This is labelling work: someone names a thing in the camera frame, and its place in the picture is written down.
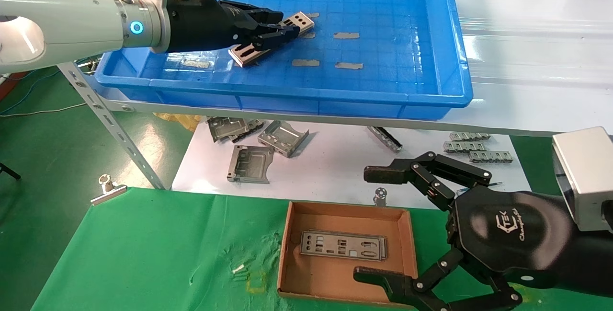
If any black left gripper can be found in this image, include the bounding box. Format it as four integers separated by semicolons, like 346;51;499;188
163;0;299;54

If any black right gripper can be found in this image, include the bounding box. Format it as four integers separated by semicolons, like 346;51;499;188
353;151;613;311

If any silver metal IO shield plate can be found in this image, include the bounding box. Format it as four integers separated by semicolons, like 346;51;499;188
228;12;316;68
299;230;387;262

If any shallow cardboard box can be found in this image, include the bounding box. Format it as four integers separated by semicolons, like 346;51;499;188
277;200;421;308

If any blue plastic tray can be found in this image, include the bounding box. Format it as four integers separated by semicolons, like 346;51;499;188
94;0;474;121

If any grey metal connector strip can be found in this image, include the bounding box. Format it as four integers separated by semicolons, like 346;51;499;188
449;132;491;142
443;141;483;153
468;150;514;164

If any dark sheet metal piece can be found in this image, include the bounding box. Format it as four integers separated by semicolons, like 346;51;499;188
239;119;265;140

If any white paper sheet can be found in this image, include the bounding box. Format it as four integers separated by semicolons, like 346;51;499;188
171;118;532;206

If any black round stool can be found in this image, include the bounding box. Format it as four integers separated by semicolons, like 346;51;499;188
77;56;102;73

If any perforated grey shelf upright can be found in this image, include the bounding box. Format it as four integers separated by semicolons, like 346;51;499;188
57;62;167;190

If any black floor stand leg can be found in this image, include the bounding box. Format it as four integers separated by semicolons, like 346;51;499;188
0;161;22;180

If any slim metal rail part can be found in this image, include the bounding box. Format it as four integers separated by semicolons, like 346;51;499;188
367;126;403;154

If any grey sheet metal bracket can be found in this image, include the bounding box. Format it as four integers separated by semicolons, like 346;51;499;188
206;117;250;143

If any folded metal bracket part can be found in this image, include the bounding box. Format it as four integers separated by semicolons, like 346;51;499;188
257;120;310;159

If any flat grey metal frame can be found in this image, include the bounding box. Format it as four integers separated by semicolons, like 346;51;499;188
227;145;275;185

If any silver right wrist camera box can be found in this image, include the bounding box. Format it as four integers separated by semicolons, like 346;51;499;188
551;127;613;233

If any white floor cable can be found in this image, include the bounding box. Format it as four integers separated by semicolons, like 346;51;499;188
0;102;89;119

